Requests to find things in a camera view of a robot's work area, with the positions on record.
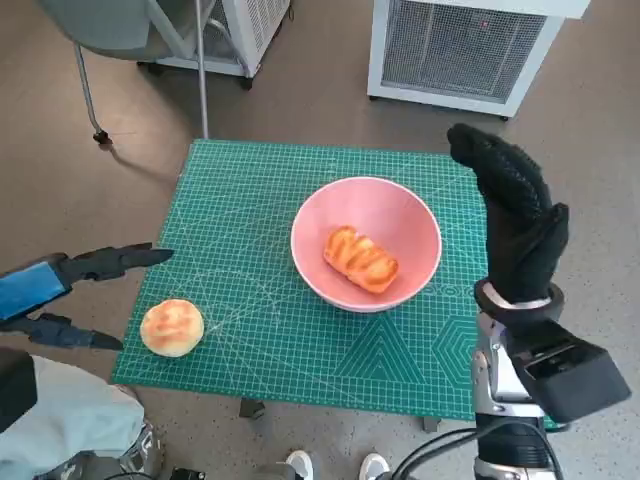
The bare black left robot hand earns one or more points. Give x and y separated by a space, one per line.
30 292

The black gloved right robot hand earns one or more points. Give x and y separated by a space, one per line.
520 250

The round toy bread bun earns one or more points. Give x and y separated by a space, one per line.
171 327

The pink bowl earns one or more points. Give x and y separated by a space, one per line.
370 200

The long striped toy bread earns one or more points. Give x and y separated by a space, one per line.
360 257

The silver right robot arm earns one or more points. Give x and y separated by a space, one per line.
500 385

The large white mesh cabinet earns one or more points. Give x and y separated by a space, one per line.
460 45

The green cutting mat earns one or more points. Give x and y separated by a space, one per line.
280 350

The white shoe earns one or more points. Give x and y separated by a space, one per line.
299 465
375 466

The thin silver metal pole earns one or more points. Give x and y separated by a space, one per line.
202 75

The grey chair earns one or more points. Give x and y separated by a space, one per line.
100 20

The white wheeled mesh cabinet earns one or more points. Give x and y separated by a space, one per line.
250 30

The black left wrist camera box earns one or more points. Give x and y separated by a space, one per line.
15 390

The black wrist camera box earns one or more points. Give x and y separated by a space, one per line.
15 390
575 380

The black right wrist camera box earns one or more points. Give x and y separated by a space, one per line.
575 380

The black table bracket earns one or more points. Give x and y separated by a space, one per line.
430 425
252 409

